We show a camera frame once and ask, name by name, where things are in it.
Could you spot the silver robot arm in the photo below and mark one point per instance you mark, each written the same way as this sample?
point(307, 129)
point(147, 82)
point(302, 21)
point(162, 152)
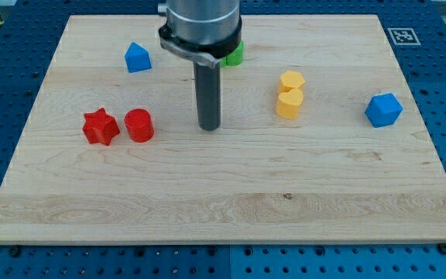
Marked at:
point(202, 31)

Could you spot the yellow heart block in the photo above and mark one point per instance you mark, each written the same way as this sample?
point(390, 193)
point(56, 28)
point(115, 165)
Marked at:
point(289, 103)

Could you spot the light wooden board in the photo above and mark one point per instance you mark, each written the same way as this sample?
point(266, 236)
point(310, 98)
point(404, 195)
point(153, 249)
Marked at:
point(326, 177)

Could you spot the blue pentagon block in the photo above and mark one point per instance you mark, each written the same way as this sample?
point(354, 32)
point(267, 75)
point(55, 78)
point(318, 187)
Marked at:
point(137, 58)

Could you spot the green block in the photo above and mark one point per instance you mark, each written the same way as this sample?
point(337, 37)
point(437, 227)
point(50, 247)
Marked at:
point(235, 58)

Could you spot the red cylinder block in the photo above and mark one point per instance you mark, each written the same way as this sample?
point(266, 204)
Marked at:
point(139, 125)

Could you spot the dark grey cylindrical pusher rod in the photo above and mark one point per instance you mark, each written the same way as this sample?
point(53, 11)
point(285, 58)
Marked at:
point(208, 96)

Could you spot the white fiducial marker tag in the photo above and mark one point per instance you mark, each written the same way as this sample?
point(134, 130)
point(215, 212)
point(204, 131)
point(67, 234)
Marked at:
point(403, 36)

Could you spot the red star block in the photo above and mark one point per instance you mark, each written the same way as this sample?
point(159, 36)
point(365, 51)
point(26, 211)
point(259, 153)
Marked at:
point(100, 127)

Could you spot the yellow hexagon block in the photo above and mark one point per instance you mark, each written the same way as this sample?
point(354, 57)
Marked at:
point(290, 80)

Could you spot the blue hexagon block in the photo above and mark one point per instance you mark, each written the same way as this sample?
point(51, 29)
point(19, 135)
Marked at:
point(383, 110)

